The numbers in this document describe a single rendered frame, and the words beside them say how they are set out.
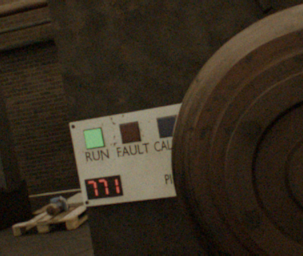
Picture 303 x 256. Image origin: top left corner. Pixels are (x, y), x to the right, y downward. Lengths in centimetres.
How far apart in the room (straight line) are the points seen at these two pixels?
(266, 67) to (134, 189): 38
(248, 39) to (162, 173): 32
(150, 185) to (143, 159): 5
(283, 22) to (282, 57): 6
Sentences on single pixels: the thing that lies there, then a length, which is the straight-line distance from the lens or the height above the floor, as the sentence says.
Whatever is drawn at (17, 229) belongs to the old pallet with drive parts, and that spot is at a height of 9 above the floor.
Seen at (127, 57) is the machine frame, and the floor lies 135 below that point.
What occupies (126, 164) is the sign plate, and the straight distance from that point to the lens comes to 84.
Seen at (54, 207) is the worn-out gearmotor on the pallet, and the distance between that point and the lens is 523.
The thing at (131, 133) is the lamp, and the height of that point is 120.
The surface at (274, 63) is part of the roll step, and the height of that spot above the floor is 127.
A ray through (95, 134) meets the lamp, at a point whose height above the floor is 121.
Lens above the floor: 124
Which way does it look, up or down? 3 degrees down
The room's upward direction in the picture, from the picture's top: 10 degrees counter-clockwise
